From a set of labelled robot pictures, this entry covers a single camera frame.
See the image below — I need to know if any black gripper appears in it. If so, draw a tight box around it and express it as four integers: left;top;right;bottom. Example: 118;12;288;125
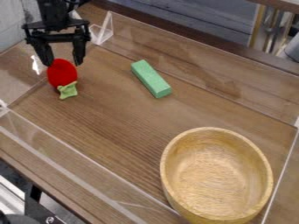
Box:
22;18;91;67

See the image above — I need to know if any red plush strawberry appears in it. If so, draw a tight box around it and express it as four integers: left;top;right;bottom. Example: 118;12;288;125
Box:
47;59;79;100

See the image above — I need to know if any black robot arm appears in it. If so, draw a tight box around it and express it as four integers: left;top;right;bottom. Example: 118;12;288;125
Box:
22;0;91;67

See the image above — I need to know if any green rectangular block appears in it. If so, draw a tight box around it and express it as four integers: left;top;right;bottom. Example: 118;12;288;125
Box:
131;59;173;98

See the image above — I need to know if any wooden bowl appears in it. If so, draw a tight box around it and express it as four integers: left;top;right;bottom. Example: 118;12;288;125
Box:
161;127;274;224

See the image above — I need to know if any clear acrylic corner bracket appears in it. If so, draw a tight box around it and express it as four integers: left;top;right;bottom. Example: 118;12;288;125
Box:
89;11;114;46

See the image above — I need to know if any gold metal chair frame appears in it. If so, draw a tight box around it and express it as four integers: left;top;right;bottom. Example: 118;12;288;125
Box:
249;3;296;55

